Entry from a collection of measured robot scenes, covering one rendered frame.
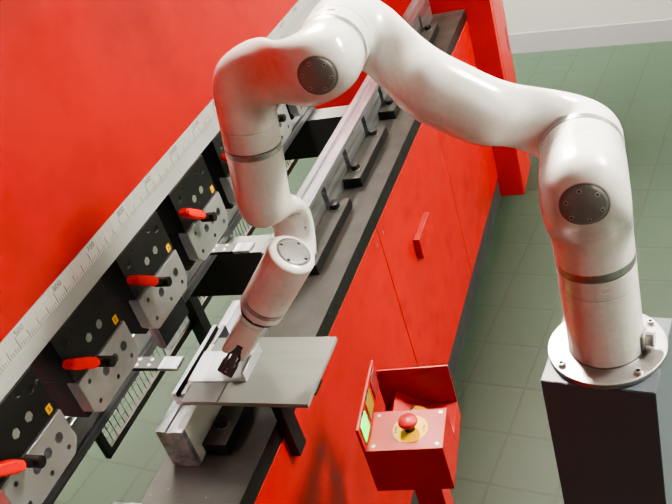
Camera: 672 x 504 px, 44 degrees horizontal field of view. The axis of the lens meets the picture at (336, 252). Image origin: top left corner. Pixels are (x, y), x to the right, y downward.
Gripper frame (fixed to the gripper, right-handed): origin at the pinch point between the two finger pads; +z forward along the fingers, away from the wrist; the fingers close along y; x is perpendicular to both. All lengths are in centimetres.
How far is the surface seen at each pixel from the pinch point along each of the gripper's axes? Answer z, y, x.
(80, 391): -12.5, 30.6, -18.2
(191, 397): 6.0, 8.5, -3.3
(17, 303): -26, 32, -31
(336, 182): 12, -81, 2
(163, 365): 12.4, 0.3, -11.4
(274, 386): -4.7, 5.3, 9.2
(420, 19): 11, -193, 0
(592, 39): 51, -366, 91
